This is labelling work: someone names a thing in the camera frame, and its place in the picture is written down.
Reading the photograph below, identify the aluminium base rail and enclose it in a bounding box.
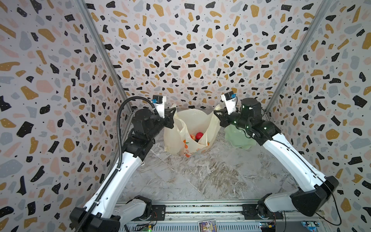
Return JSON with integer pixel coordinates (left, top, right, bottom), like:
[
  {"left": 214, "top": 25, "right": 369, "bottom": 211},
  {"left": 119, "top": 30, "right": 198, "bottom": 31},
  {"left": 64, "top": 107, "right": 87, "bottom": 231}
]
[{"left": 118, "top": 200, "right": 329, "bottom": 232}]

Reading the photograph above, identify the cream plastic bag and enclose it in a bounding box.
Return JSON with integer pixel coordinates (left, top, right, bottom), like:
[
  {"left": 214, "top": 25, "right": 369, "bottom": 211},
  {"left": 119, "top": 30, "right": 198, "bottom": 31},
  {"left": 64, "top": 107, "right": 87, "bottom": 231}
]
[{"left": 164, "top": 109, "right": 221, "bottom": 158}]

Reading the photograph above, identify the colourful card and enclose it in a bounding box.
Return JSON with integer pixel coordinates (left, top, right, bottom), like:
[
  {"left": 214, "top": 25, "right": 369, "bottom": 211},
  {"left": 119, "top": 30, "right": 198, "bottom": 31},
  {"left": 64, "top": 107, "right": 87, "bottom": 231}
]
[{"left": 198, "top": 219, "right": 218, "bottom": 232}]

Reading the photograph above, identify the red apple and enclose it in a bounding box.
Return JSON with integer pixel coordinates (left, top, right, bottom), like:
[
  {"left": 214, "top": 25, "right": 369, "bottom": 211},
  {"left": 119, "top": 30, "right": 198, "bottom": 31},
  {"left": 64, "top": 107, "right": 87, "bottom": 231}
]
[{"left": 195, "top": 132, "right": 204, "bottom": 141}]

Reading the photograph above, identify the corner aluminium post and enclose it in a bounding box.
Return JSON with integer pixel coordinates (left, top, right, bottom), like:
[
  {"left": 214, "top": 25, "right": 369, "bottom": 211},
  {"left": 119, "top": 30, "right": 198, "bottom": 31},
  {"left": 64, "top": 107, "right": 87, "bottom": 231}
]
[
  {"left": 266, "top": 0, "right": 331, "bottom": 112},
  {"left": 75, "top": 0, "right": 127, "bottom": 100}
]

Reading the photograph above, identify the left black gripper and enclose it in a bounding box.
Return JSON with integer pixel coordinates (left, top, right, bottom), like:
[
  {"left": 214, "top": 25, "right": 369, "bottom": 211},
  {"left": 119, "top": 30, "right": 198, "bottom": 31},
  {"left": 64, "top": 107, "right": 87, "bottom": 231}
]
[{"left": 146, "top": 106, "right": 176, "bottom": 142}]

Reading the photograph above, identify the right corner aluminium post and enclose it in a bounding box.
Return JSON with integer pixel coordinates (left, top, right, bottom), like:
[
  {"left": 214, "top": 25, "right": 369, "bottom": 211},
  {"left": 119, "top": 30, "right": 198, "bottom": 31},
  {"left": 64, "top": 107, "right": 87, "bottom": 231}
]
[{"left": 266, "top": 0, "right": 331, "bottom": 112}]

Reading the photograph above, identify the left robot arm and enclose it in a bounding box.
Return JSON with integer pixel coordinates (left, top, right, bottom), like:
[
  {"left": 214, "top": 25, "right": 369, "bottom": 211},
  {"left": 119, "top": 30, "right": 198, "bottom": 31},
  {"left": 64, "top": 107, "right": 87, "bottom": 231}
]
[{"left": 70, "top": 108, "right": 176, "bottom": 232}]

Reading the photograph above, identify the left corner aluminium post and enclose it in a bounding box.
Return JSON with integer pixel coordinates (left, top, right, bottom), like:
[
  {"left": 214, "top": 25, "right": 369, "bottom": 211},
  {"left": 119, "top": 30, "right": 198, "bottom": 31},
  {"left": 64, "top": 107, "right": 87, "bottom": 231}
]
[{"left": 75, "top": 0, "right": 127, "bottom": 100}]

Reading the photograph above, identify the black corrugated cable conduit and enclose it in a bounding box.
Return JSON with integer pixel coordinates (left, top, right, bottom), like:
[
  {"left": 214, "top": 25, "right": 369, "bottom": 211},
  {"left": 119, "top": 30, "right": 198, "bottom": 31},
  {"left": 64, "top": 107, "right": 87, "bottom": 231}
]
[{"left": 73, "top": 96, "right": 156, "bottom": 232}]

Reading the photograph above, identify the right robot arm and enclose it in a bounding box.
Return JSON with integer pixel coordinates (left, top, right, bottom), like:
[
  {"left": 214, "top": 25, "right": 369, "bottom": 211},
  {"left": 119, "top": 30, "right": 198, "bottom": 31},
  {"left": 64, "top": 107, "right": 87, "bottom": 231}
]
[{"left": 214, "top": 92, "right": 339, "bottom": 219}]

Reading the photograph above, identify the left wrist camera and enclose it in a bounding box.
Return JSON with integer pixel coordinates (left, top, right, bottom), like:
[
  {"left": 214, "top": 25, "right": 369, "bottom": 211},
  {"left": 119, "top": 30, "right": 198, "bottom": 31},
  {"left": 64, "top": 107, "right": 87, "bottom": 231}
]
[{"left": 152, "top": 95, "right": 167, "bottom": 118}]

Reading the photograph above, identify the green scalloped bowl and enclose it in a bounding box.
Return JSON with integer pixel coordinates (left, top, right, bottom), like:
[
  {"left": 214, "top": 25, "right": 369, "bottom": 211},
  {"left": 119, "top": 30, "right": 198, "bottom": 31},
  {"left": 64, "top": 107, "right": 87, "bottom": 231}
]
[{"left": 224, "top": 125, "right": 257, "bottom": 150}]

